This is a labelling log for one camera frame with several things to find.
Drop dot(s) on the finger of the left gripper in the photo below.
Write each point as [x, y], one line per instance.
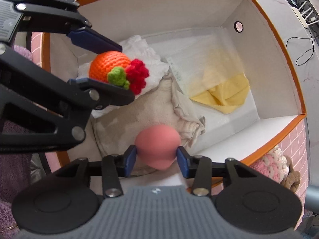
[97, 41]
[103, 94]

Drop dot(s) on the white wifi router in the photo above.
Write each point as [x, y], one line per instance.
[305, 16]

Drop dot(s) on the brown knitted plush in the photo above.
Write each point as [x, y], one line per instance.
[293, 179]

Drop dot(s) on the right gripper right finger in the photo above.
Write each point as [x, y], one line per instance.
[197, 168]

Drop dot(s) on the pink soft ball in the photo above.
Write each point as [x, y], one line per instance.
[157, 146]

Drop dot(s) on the pink white knitted plush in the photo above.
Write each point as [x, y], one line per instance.
[273, 165]

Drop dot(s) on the white cloth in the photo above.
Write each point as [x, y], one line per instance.
[134, 47]

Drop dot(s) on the beige cloth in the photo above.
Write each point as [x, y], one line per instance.
[164, 105]

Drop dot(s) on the pink checkered tablecloth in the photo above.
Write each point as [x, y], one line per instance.
[293, 144]

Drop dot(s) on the orange crochet fruit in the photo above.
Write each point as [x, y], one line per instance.
[118, 69]

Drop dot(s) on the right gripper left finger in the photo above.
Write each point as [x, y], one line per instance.
[114, 167]

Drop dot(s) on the orange white storage box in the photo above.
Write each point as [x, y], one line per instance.
[206, 42]

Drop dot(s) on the yellow cloth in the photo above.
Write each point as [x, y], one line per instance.
[227, 96]

